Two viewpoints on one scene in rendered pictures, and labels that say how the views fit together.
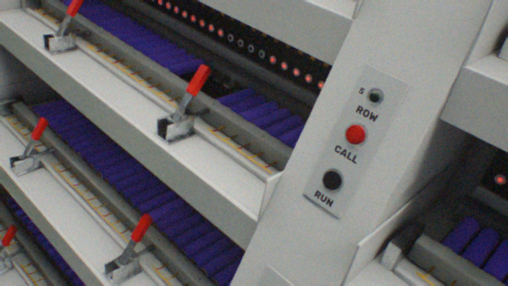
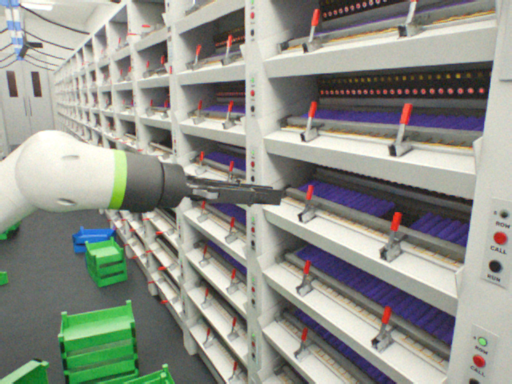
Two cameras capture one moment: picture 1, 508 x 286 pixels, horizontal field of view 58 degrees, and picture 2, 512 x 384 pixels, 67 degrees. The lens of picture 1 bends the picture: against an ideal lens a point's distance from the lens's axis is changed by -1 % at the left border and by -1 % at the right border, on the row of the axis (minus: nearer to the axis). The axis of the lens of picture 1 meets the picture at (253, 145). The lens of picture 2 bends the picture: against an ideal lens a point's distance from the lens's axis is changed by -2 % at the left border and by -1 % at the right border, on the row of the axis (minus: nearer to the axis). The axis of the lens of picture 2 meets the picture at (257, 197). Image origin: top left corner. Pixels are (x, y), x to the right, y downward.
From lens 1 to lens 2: 26 cm
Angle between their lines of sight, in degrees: 27
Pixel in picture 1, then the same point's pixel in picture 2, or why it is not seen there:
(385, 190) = not seen: outside the picture
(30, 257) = (318, 346)
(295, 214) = (479, 290)
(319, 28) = (458, 182)
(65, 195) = (333, 303)
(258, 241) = (462, 310)
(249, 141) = (438, 250)
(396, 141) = not seen: outside the picture
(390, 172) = not seen: outside the picture
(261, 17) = (422, 182)
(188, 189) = (409, 286)
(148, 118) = (372, 249)
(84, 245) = (354, 331)
